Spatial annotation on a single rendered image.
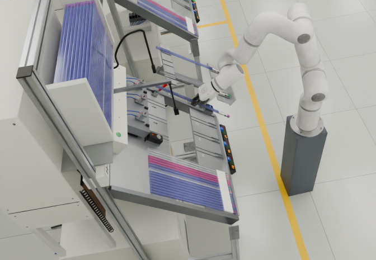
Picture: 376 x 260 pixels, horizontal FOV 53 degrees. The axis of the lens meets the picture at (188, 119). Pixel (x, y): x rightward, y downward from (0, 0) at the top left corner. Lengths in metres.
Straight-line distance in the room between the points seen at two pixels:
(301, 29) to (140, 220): 1.28
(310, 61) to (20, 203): 1.41
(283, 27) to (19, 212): 1.35
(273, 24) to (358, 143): 1.69
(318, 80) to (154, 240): 1.16
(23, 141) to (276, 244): 1.86
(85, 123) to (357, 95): 2.58
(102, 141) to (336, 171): 1.97
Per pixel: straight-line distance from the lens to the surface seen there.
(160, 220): 2.13
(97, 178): 1.43
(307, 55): 1.86
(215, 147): 2.15
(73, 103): 1.32
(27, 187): 1.58
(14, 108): 1.27
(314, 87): 1.95
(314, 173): 2.66
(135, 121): 1.78
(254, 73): 3.59
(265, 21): 1.72
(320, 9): 4.37
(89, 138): 1.47
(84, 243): 2.20
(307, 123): 2.23
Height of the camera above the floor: 2.52
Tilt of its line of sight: 50 degrees down
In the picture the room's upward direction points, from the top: 12 degrees counter-clockwise
